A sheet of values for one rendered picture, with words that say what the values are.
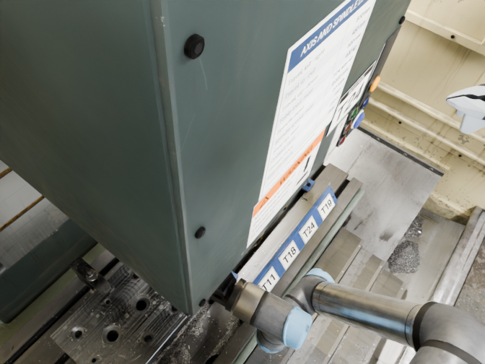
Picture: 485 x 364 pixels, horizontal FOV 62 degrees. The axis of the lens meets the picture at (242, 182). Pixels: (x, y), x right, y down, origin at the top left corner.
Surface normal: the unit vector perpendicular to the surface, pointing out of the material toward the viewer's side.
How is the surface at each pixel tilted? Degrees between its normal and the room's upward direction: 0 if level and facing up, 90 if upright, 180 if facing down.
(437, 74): 90
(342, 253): 7
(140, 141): 90
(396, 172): 24
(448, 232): 17
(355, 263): 8
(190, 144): 90
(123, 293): 0
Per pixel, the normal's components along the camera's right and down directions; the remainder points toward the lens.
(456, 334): -0.33, -0.89
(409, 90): -0.61, 0.63
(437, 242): -0.17, -0.69
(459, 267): 0.07, -0.56
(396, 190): -0.18, -0.25
